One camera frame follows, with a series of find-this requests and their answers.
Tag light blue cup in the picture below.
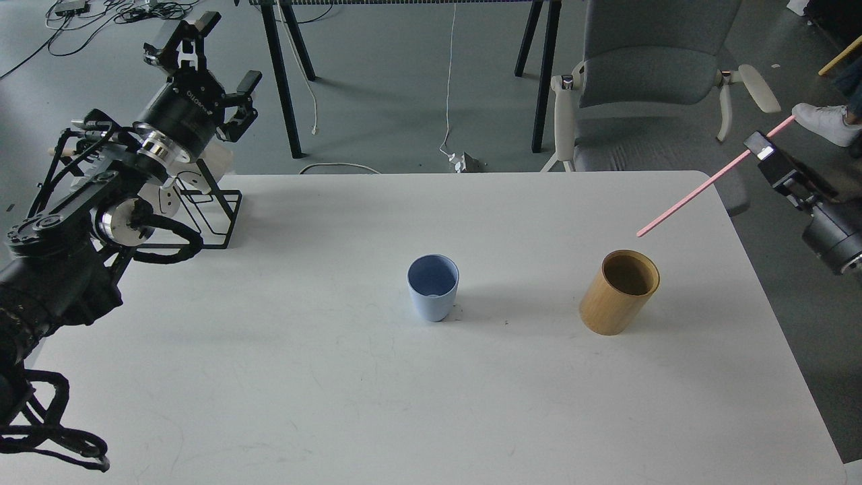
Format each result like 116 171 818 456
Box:
407 254 461 322

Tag black floor cables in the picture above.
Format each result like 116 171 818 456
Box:
0 0 199 80

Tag pink chopstick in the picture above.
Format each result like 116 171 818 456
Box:
635 115 795 238

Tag black wire dish rack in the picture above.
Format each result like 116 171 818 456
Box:
167 159 242 249

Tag white hanging cable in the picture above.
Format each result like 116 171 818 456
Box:
439 3 459 162

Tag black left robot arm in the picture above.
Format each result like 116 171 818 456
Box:
1 11 262 472

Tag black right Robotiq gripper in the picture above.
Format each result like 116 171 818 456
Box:
743 131 861 276

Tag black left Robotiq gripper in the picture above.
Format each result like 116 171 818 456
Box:
133 11 263 162

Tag white sneaker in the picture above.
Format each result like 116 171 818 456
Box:
791 102 861 148

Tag bamboo cylinder holder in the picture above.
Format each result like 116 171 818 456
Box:
579 249 660 335

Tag black table trestle legs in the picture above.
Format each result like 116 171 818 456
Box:
236 0 563 160

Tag wooden rod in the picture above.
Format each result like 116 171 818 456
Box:
48 148 76 157

